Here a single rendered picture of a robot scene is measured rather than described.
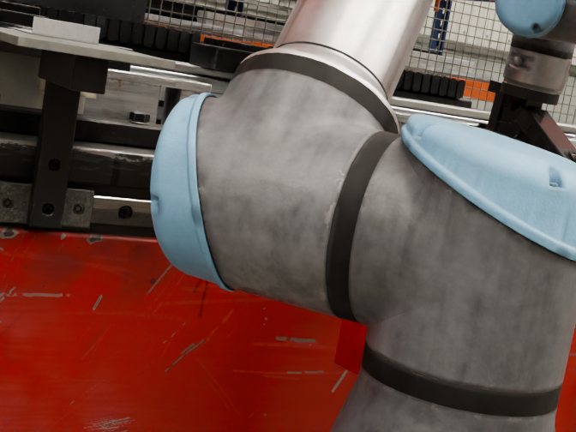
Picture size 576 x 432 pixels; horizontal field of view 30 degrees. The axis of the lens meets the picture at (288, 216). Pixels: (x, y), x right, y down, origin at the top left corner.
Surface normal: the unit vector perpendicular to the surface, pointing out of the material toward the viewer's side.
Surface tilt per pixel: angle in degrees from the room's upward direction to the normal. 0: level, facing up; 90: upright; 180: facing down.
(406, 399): 89
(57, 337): 90
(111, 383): 90
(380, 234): 84
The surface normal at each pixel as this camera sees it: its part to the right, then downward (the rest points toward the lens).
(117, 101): 0.46, 0.21
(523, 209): 0.10, 0.12
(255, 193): -0.37, -0.12
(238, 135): -0.25, -0.57
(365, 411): -0.77, -0.36
